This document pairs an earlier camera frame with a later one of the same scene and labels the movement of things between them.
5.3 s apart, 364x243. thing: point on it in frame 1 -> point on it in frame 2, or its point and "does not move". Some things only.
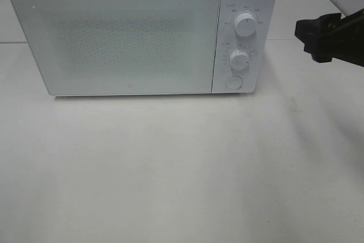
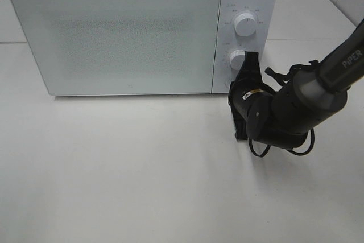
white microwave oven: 121,38 does not move
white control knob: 239,60 does not move
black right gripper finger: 330,36 -> 248,81
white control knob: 245,24 does not move
